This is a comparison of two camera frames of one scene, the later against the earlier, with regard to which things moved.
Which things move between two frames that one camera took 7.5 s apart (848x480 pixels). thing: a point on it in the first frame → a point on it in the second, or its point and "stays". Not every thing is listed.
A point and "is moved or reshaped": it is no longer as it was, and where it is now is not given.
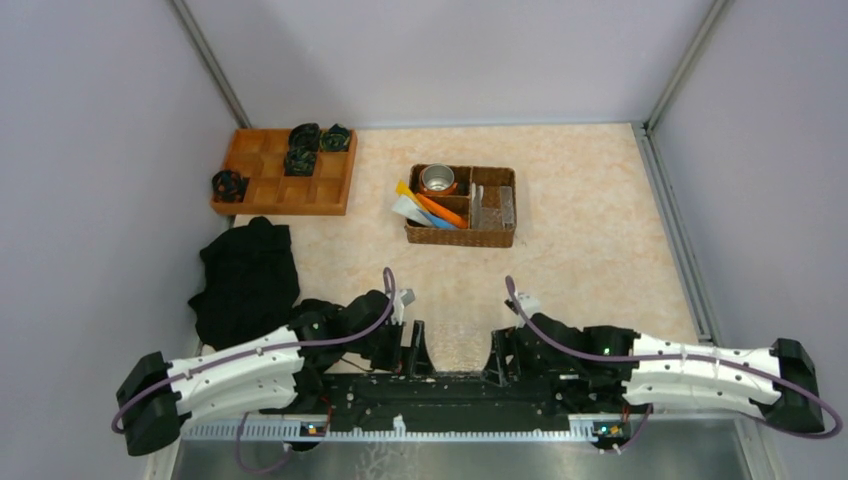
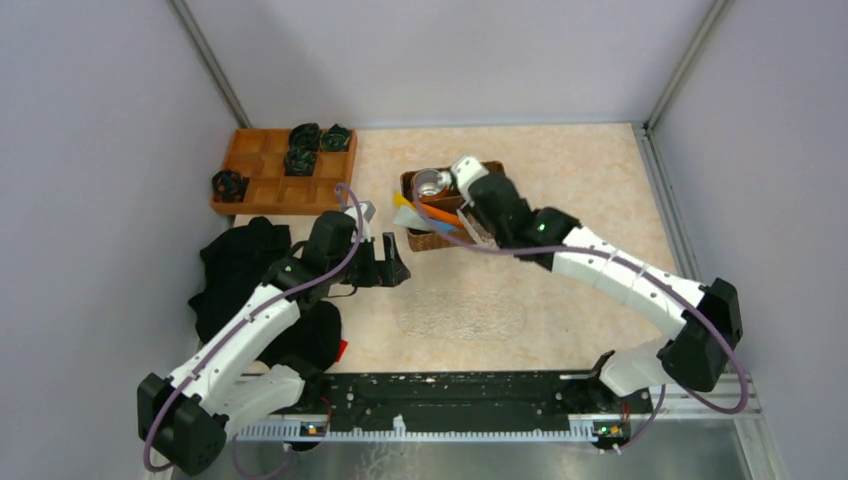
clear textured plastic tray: (459, 346) → (461, 315)
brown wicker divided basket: (483, 195) is moved or reshaped
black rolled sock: (304, 142) stays
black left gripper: (399, 352) → (374, 263)
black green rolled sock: (335, 139) stays
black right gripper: (511, 352) → (483, 216)
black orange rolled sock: (229, 186) stays
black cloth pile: (250, 284) stays
